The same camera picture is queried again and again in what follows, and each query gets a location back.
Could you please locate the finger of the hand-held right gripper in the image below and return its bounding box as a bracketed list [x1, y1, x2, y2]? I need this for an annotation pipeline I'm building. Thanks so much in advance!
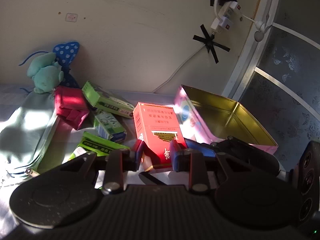
[185, 135, 280, 178]

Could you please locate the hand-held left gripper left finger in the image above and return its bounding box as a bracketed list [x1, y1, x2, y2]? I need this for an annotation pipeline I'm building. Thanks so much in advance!
[57, 140, 145, 195]

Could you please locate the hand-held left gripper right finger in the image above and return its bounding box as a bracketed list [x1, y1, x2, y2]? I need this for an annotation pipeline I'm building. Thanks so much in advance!
[169, 139, 240, 193]

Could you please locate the red cigarette box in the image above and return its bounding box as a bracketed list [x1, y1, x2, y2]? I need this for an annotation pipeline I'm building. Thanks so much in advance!
[132, 102, 188, 173]

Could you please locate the pink metal tin box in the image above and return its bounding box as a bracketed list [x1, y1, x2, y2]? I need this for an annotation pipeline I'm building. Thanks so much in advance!
[174, 85, 278, 155]

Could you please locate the blue polka dot bow headband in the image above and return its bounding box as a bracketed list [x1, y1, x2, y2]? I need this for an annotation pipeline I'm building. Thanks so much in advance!
[19, 41, 80, 89]

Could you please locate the green and white toothpaste box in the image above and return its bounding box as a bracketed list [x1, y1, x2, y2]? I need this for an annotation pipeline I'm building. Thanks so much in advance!
[94, 110, 127, 143]

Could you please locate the striped bed sheet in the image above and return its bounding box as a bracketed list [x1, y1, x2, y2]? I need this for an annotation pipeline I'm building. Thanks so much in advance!
[0, 82, 182, 198]

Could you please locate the magenta fabric pouch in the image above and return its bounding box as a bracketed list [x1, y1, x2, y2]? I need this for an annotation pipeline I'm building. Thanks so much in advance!
[54, 86, 91, 130]

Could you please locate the frosted glass door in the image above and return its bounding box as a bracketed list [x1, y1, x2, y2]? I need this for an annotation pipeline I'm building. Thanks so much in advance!
[222, 0, 320, 160]

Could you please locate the light blue zipper pouch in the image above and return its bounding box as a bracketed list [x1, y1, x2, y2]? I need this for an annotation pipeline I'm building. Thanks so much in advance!
[0, 90, 60, 178]

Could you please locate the teal plush toy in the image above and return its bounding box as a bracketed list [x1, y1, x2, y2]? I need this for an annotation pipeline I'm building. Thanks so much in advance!
[27, 52, 64, 94]

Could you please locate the white power strip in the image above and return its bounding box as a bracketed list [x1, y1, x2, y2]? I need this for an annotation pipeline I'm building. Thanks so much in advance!
[210, 1, 242, 31]

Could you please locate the white power cable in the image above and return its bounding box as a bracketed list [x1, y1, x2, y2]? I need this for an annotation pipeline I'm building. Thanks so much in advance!
[152, 30, 216, 93]

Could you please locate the white wall hook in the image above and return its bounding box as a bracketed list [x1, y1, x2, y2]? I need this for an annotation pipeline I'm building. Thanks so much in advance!
[254, 10, 273, 42]

